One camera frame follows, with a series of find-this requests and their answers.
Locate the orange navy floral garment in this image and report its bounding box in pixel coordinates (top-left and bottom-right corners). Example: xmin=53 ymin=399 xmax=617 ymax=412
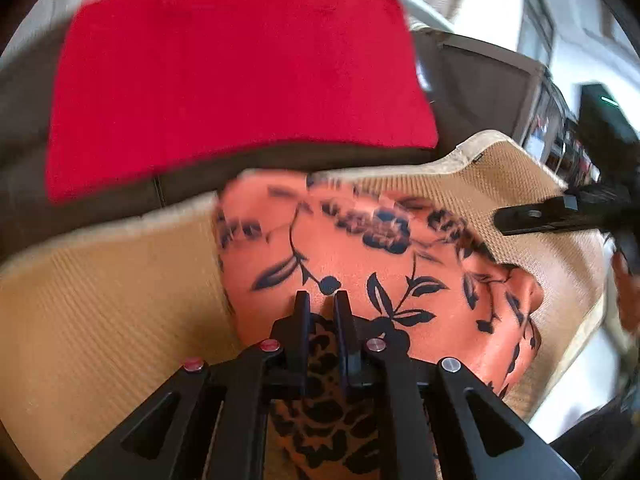
xmin=213 ymin=171 xmax=544 ymax=479

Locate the person's right hand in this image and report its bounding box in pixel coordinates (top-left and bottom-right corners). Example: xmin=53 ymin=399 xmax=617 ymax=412
xmin=611 ymin=252 xmax=640 ymax=334

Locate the tan woven seat mat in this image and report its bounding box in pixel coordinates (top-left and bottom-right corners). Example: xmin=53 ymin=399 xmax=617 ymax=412
xmin=1 ymin=130 xmax=606 ymax=479

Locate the dark grey sofa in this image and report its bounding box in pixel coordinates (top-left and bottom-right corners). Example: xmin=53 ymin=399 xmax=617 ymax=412
xmin=1 ymin=20 xmax=546 ymax=259

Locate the red folded cloth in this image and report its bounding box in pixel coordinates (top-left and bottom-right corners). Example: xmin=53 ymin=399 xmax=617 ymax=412
xmin=44 ymin=0 xmax=438 ymax=201

